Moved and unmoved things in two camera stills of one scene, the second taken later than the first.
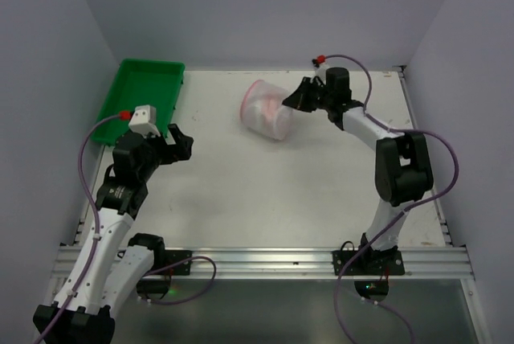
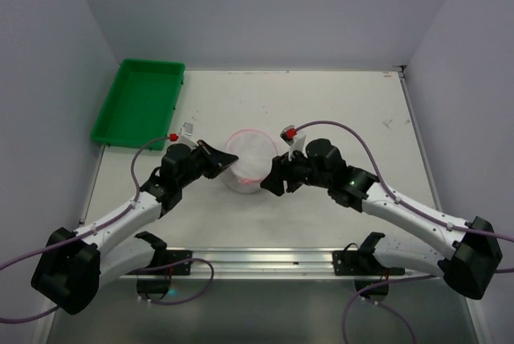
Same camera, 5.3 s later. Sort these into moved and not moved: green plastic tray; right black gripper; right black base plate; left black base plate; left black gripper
Moved: right black gripper; left black gripper
Not moved: right black base plate; left black base plate; green plastic tray
